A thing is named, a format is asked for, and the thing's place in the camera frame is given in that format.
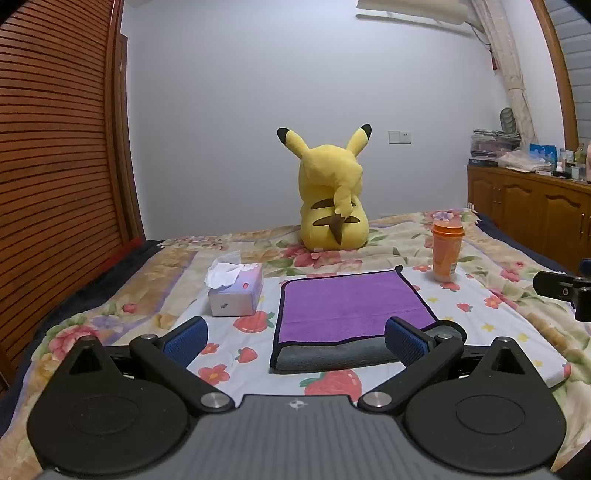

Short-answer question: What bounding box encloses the wooden cabinet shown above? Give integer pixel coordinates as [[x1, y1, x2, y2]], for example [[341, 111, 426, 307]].
[[466, 164, 591, 274]]

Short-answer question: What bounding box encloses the yellow plush toy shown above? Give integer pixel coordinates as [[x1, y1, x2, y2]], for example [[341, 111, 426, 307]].
[[276, 124, 373, 251]]

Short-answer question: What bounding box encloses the white tissue box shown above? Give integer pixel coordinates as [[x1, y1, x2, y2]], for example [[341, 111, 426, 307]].
[[204, 251, 264, 318]]

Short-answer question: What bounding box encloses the orange cup with lid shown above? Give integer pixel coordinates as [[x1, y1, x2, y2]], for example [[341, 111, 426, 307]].
[[431, 220, 464, 283]]

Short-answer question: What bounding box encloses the white air conditioner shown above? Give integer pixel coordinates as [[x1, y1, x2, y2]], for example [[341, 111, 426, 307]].
[[355, 0, 477, 27]]

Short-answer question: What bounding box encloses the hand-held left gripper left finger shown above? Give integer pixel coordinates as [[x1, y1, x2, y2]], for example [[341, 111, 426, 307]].
[[68, 316, 235, 413]]

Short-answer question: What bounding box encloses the purple and grey towel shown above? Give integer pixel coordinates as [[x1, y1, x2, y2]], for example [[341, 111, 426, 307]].
[[269, 265, 467, 374]]

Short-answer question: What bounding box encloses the cream patterned curtain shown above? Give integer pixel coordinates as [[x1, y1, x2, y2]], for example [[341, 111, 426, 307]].
[[470, 0, 541, 145]]

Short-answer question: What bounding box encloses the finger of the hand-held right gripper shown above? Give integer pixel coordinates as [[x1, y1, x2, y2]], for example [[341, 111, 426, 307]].
[[533, 271, 581, 302]]

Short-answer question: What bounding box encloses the stack of folded cloths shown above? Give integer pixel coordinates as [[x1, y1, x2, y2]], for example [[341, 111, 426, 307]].
[[470, 128, 521, 160]]

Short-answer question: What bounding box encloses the blue packet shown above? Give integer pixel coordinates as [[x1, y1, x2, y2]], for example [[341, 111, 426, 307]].
[[529, 143, 558, 163]]

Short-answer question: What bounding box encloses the wooden window frame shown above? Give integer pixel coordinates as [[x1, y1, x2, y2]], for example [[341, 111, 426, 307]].
[[530, 0, 581, 149]]

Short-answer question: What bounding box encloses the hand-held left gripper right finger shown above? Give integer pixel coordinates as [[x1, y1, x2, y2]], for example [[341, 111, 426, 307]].
[[357, 316, 526, 413]]

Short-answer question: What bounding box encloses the wooden louvered wardrobe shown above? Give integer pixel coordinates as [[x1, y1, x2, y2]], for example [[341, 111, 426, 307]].
[[0, 0, 147, 386]]

